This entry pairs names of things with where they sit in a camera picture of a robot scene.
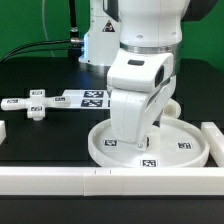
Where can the white cross-shaped table base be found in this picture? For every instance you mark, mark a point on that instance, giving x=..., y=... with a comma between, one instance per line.
x=35, y=104

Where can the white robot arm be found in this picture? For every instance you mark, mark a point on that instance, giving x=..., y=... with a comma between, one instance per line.
x=136, y=42

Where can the black upright cable connector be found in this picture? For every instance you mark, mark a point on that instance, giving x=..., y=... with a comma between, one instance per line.
x=74, y=51

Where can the white fence bar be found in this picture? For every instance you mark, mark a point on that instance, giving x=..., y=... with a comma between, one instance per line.
x=2, y=131
x=215, y=139
x=110, y=181

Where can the white left fence bar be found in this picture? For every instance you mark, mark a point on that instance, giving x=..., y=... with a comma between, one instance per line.
x=2, y=131

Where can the white marker plate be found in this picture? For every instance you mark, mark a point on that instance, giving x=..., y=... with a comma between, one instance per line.
x=88, y=99

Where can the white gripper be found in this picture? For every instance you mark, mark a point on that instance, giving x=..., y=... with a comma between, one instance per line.
x=141, y=85

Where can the white right fence bar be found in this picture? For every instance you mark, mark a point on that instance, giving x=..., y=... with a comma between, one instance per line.
x=215, y=139

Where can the white round table top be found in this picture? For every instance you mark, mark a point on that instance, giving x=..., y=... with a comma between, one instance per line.
x=174, y=143

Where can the white front fence bar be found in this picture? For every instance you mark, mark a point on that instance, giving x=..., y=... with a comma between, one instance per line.
x=110, y=181

